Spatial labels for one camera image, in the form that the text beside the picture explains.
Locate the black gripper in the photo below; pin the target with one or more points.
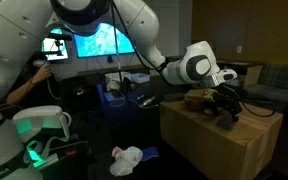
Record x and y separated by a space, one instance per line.
229 98

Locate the brown plush toy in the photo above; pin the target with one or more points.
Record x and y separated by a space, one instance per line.
195 101

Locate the white plastic bag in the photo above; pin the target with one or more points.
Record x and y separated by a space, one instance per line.
125 161

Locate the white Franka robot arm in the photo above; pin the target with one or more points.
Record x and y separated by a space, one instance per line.
144 30

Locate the operator bare forearm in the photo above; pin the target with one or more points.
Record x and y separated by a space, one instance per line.
22 91

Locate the large brown cardboard box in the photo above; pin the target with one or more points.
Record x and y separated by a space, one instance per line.
217 150

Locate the light blue tissue box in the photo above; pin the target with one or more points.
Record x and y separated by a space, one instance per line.
140 77

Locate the operator bare hand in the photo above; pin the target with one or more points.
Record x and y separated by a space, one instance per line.
43 73

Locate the wooden shelf cabinet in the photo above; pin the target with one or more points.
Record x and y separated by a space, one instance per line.
250 71

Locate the plaid sofa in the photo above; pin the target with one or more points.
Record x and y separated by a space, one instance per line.
277 86

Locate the white crumpled cloth pile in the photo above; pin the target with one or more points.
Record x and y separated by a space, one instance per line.
114 81

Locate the operator in dark clothes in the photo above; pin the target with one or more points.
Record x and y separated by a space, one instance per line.
44 90

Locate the small lit monitor screen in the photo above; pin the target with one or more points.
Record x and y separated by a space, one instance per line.
52 50

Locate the white wall outlet plate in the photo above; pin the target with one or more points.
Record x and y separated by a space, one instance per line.
239 49

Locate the large wall display screen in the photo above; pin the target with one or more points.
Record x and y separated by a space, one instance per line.
100 41

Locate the black camera on stand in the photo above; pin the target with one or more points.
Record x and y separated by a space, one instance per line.
60 36

